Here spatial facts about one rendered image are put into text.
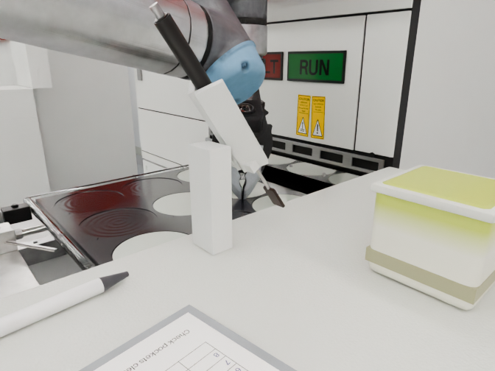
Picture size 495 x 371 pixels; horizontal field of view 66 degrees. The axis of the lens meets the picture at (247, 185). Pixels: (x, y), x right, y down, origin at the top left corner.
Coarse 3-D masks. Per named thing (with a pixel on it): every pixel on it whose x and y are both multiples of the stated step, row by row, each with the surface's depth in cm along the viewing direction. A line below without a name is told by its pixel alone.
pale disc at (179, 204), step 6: (186, 192) 63; (162, 198) 61; (168, 198) 61; (174, 198) 61; (180, 198) 61; (186, 198) 61; (156, 204) 58; (162, 204) 58; (168, 204) 58; (174, 204) 58; (180, 204) 58; (186, 204) 58; (156, 210) 56; (162, 210) 56; (168, 210) 56; (174, 210) 56; (180, 210) 56; (186, 210) 56
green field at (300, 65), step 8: (296, 56) 63; (304, 56) 62; (312, 56) 61; (320, 56) 60; (328, 56) 59; (336, 56) 58; (296, 64) 64; (304, 64) 62; (312, 64) 61; (320, 64) 60; (328, 64) 59; (336, 64) 58; (296, 72) 64; (304, 72) 63; (312, 72) 61; (320, 72) 60; (328, 72) 59; (336, 72) 58; (336, 80) 58
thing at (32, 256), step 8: (64, 232) 60; (40, 240) 57; (48, 240) 57; (24, 248) 55; (24, 256) 55; (32, 256) 56; (40, 256) 57; (48, 256) 58; (56, 256) 58; (32, 264) 56
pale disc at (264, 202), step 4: (280, 196) 62; (284, 196) 62; (288, 196) 62; (292, 196) 62; (296, 196) 62; (256, 200) 60; (260, 200) 60; (264, 200) 60; (268, 200) 60; (284, 200) 60; (288, 200) 60; (256, 204) 58; (260, 204) 58; (264, 204) 58; (268, 204) 58; (272, 204) 58; (256, 208) 56; (260, 208) 56; (264, 208) 56
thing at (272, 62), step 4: (264, 56) 69; (268, 56) 68; (272, 56) 67; (276, 56) 67; (280, 56) 66; (268, 60) 68; (272, 60) 68; (276, 60) 67; (280, 60) 66; (268, 64) 68; (272, 64) 68; (276, 64) 67; (280, 64) 66; (268, 68) 69; (272, 68) 68; (276, 68) 67; (280, 68) 66; (268, 72) 69; (272, 72) 68; (276, 72) 67; (268, 76) 69; (272, 76) 68; (276, 76) 68
